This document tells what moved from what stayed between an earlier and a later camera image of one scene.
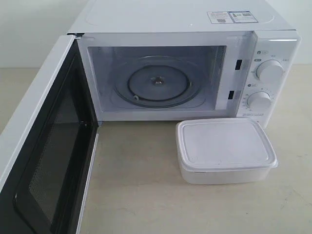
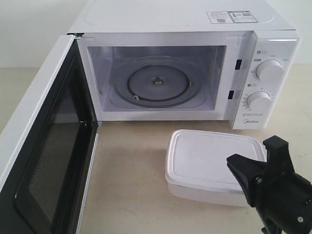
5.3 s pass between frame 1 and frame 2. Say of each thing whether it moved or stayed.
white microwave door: stayed
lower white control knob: stayed
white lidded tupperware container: moved
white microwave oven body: stayed
